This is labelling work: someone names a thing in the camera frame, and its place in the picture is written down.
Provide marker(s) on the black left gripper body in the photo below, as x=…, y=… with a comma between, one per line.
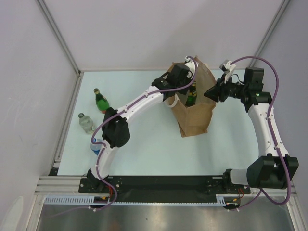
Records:
x=186, y=80

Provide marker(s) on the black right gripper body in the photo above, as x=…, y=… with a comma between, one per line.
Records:
x=229, y=89

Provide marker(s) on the green glass bottle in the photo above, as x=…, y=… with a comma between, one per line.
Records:
x=192, y=95

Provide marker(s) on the green bottle red base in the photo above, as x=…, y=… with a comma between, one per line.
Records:
x=101, y=102

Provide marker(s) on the blue label bottle front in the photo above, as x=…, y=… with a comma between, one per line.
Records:
x=96, y=147

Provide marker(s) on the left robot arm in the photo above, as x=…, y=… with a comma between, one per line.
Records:
x=114, y=132

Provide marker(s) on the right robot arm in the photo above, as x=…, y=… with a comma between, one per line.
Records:
x=274, y=166

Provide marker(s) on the brown canvas tote bag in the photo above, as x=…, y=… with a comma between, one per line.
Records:
x=194, y=120

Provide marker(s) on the small clear glass bottle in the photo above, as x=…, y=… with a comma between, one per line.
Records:
x=86, y=123

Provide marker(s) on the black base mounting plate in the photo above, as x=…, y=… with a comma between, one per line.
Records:
x=166, y=187

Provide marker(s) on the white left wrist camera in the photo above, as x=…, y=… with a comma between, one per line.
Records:
x=192, y=65

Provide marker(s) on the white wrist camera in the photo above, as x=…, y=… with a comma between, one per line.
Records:
x=192, y=65
x=228, y=68

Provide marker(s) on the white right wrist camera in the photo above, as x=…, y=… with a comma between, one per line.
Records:
x=228, y=68

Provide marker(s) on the white slotted cable duct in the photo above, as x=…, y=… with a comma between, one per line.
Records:
x=91, y=200

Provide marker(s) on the aluminium frame rail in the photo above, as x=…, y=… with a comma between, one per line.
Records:
x=69, y=185

